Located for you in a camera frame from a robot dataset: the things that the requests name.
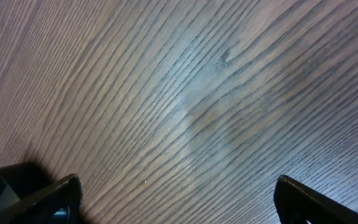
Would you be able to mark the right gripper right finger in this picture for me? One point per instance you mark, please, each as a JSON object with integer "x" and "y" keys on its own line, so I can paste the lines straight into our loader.
{"x": 297, "y": 203}

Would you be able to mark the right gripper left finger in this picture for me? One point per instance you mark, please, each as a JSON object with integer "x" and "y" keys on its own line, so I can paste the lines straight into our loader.
{"x": 27, "y": 195}

